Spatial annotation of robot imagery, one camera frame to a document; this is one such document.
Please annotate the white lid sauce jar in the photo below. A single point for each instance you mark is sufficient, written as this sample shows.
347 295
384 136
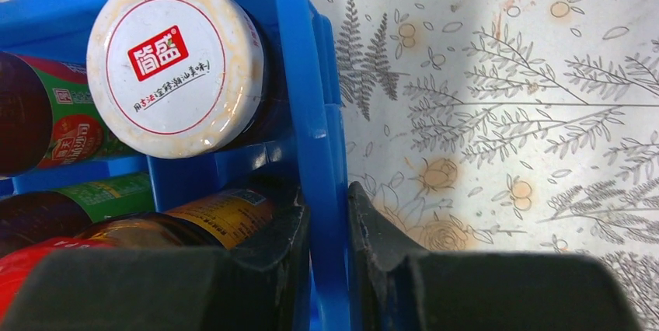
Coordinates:
174 79

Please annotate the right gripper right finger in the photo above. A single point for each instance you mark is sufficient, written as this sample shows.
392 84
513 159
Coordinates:
396 284

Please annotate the floral fern tablecloth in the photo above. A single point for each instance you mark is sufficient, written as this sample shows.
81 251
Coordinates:
508 126

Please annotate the sauce bottle yellow cap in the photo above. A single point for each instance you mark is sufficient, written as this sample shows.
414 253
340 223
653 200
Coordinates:
34 217
48 117

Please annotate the red lid chili jar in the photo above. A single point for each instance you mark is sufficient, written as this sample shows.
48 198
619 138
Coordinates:
225 219

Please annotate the blue divided plastic bin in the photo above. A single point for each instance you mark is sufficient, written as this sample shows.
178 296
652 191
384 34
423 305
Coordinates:
59 30

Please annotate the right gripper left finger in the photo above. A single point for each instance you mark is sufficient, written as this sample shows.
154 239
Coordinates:
262 284

